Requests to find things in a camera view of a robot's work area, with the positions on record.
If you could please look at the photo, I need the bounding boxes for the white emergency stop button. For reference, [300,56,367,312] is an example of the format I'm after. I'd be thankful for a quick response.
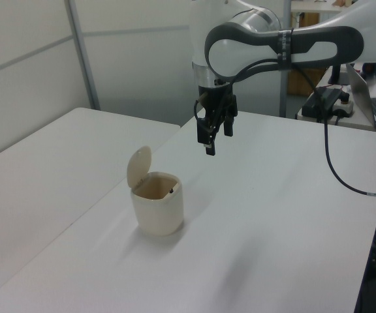
[332,91,356,119]

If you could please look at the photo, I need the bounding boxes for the small cream lidded bin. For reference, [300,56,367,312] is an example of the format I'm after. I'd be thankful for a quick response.
[126,145,185,237]

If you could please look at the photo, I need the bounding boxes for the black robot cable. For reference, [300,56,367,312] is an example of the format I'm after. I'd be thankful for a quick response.
[193,58,376,198]

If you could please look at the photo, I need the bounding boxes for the silver laptop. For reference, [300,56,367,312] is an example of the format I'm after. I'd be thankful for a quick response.
[345,63,376,128]

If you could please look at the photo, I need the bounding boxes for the thin grey metal post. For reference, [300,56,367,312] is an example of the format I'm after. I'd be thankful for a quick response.
[278,0,294,119]

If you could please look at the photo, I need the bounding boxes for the brown cardboard box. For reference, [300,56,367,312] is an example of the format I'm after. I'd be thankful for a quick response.
[287,67,326,97]

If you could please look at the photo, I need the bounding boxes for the black power box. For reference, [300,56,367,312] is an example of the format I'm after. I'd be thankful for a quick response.
[301,85,343,119]

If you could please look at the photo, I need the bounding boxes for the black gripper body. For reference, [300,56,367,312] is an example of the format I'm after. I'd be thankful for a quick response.
[196,82,238,121]

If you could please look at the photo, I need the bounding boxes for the black velcro strap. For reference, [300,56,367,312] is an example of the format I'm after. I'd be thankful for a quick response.
[276,27,294,72]

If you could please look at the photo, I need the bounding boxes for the grey partition post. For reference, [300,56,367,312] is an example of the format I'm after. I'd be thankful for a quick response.
[67,0,101,112]

